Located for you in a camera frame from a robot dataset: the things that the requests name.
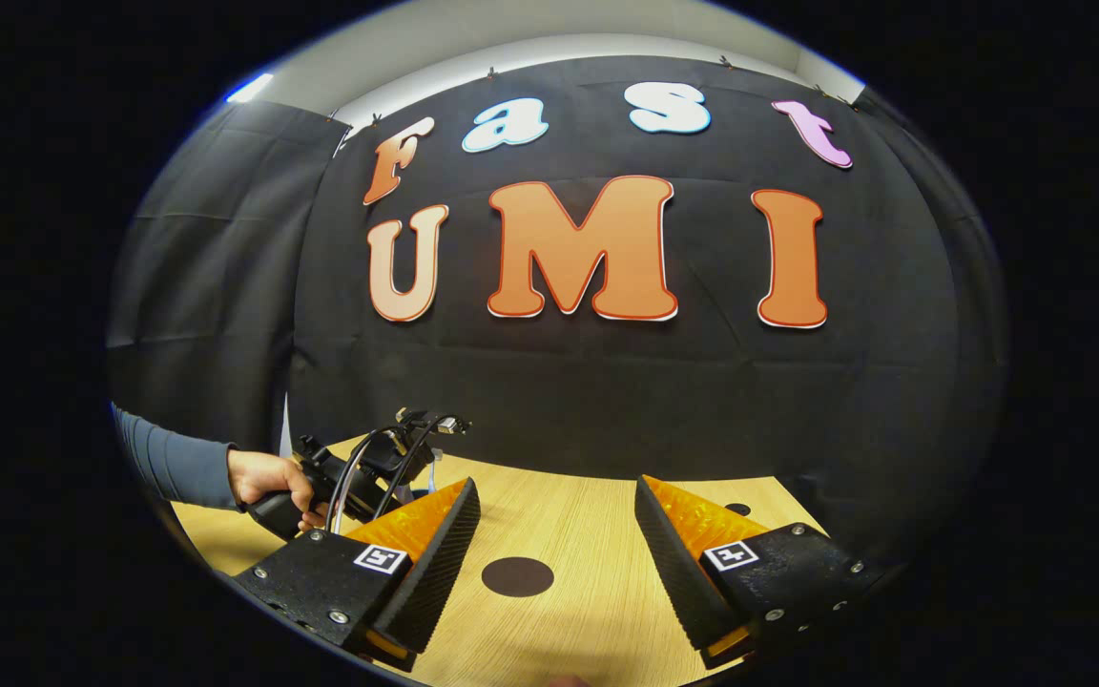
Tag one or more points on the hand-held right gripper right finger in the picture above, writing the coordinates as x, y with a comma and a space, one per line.
673, 572

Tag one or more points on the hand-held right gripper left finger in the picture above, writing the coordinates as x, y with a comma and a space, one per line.
437, 572

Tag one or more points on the dark round coaster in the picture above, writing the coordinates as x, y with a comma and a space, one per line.
517, 577

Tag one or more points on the wooden desktop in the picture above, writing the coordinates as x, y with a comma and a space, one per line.
578, 572

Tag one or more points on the black backdrop cloth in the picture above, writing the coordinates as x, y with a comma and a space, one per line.
559, 382

